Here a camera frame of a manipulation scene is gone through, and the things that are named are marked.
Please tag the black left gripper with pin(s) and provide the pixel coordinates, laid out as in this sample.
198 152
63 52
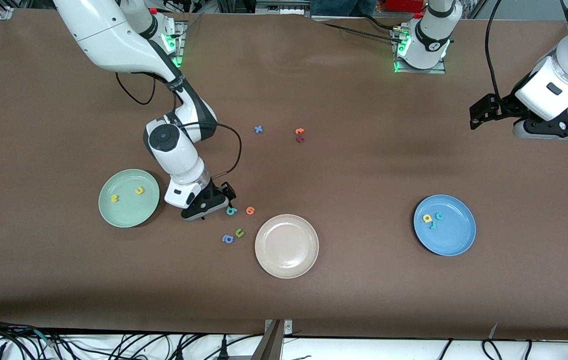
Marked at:
506 106

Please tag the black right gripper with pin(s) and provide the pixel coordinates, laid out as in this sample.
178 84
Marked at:
215 188

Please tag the teal foam letter b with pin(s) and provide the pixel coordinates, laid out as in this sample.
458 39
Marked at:
231 212

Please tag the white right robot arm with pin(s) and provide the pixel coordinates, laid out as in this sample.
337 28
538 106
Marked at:
114 35

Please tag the blue foam letter a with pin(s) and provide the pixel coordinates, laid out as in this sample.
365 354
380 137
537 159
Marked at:
228 241

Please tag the green foam letter u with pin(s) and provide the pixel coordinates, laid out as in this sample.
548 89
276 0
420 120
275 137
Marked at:
239 234

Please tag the mint green plate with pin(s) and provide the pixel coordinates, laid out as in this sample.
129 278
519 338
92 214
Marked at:
129 210

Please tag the beige plate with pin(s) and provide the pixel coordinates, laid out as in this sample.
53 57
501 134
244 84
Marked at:
286 246

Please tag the blue plate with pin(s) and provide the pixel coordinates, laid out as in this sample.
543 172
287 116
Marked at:
451 237

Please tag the red box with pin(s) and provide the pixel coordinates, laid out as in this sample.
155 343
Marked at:
403 5

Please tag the white paper tag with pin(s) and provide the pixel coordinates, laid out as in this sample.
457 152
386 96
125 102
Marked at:
494 330

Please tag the person in blue jeans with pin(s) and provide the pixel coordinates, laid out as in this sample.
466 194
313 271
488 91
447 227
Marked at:
343 6

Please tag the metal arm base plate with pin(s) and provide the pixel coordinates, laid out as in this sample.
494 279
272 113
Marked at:
179 55
441 69

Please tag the grey metal post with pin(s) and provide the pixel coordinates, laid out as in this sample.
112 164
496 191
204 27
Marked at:
270 345

